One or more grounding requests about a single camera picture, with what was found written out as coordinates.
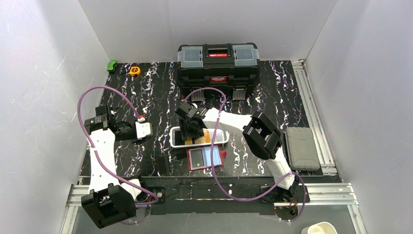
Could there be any black VIP card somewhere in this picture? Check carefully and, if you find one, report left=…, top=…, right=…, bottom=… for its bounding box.
left=189, top=149, right=205, bottom=170

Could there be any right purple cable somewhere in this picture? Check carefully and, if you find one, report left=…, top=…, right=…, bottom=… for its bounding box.
left=182, top=87, right=307, bottom=223

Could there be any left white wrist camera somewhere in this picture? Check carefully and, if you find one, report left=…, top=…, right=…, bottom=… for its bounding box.
left=135, top=115, right=153, bottom=140

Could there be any green small object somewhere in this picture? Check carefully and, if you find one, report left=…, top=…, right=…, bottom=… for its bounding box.
left=107, top=60, right=117, bottom=73

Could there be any black plastic toolbox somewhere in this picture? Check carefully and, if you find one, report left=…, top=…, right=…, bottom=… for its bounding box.
left=176, top=42, right=261, bottom=100

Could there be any orange tape measure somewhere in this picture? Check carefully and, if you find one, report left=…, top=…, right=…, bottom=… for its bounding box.
left=129, top=66, right=141, bottom=77

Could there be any white plastic basket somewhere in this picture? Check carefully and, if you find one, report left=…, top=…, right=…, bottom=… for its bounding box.
left=169, top=127, right=229, bottom=149

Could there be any aluminium rail frame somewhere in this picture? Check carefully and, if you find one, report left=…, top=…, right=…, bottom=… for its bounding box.
left=60, top=59, right=366, bottom=234

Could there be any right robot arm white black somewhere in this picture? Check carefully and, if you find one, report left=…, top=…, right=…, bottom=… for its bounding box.
left=175, top=102, right=299, bottom=200

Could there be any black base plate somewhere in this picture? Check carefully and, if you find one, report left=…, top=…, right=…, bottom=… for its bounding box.
left=113, top=175, right=291, bottom=216

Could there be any red leather card holder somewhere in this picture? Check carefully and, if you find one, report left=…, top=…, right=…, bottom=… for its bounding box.
left=187, top=145, right=224, bottom=171

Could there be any white cup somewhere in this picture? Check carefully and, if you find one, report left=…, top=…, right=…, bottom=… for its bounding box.
left=301, top=222, right=337, bottom=234

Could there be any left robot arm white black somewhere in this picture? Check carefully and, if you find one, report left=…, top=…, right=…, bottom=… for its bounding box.
left=81, top=105, right=141, bottom=229

